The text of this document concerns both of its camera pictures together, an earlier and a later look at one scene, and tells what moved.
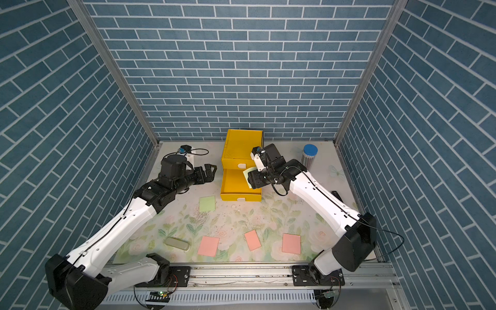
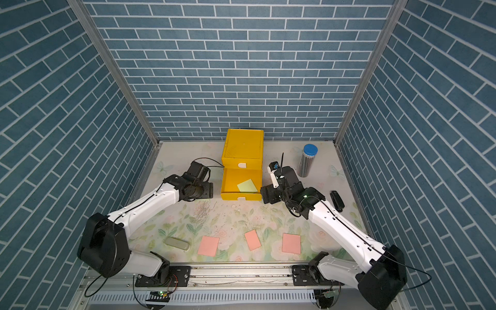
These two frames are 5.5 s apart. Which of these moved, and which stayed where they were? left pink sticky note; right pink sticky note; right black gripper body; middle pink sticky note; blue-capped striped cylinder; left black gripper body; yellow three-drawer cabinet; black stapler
Moved: left black gripper body; right black gripper body
Stayed: yellow three-drawer cabinet; black stapler; left pink sticky note; blue-capped striped cylinder; middle pink sticky note; right pink sticky note
